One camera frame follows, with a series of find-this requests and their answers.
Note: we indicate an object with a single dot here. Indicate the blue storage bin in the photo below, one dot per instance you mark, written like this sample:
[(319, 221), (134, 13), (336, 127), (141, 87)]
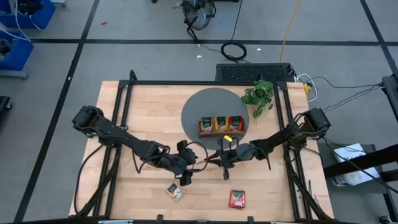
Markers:
[(21, 53), (43, 15)]

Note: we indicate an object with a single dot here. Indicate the white paper sheet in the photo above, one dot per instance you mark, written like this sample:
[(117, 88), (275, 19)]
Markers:
[(348, 152)]

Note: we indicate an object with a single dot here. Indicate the yellow power strip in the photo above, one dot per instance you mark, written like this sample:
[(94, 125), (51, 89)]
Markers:
[(307, 90)]

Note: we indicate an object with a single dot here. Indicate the black floor fan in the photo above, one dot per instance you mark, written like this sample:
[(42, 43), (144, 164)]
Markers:
[(199, 15)]

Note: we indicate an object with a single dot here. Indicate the wooden tea organizer box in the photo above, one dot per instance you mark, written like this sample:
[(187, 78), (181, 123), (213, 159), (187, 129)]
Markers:
[(222, 134)]

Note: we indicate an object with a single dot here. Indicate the small yellow tag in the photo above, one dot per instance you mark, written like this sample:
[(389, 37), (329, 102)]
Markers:
[(228, 138)]

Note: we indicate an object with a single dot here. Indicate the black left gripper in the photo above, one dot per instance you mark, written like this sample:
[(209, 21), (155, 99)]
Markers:
[(183, 161)]

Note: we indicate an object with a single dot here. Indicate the mango tea sachet orange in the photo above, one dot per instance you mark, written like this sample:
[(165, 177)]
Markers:
[(221, 124)]

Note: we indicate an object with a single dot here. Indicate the black table frame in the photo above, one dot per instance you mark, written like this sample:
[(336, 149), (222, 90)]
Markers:
[(186, 82)]

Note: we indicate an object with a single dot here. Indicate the grey side table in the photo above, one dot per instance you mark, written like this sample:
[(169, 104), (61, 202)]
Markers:
[(326, 155)]

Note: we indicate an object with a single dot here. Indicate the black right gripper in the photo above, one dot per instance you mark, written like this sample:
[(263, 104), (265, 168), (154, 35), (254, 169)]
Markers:
[(233, 155)]

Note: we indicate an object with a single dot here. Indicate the black floor object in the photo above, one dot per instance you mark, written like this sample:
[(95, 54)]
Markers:
[(3, 104)]

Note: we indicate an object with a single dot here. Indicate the black metal beam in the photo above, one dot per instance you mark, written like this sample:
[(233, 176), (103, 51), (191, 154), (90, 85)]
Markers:
[(357, 163)]

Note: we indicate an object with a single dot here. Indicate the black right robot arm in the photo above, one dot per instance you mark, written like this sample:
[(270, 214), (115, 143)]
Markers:
[(280, 138)]

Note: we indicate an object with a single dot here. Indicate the strawberry tea sachet red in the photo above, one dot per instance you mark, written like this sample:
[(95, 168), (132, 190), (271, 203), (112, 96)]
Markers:
[(244, 202), (236, 198), (236, 123)]

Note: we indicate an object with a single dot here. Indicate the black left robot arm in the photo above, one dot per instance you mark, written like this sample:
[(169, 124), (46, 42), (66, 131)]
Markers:
[(118, 137)]

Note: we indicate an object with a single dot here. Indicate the white paper with disc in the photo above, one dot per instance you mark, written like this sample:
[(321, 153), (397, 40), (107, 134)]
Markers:
[(354, 178)]

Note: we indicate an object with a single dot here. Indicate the black vented computer case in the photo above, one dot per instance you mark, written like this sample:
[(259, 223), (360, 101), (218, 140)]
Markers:
[(252, 73)]

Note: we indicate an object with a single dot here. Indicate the green potted plant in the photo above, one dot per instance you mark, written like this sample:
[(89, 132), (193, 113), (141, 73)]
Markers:
[(259, 95)]

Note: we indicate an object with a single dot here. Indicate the grey round woven placemat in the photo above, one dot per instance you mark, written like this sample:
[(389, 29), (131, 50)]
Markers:
[(205, 102)]

